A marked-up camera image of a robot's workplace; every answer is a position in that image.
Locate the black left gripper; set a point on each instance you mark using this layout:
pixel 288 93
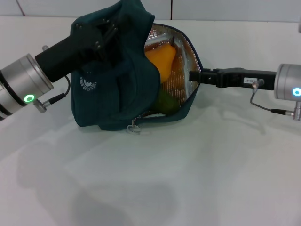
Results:
pixel 68 56

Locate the dark teal insulated lunch bag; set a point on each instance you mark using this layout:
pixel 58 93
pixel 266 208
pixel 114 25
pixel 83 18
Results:
pixel 113 94

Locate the orange pear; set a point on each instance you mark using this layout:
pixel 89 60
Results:
pixel 161 63

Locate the green cucumber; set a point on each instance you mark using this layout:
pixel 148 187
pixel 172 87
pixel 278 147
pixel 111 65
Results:
pixel 168 103

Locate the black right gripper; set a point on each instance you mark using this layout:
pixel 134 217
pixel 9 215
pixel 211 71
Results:
pixel 244 78

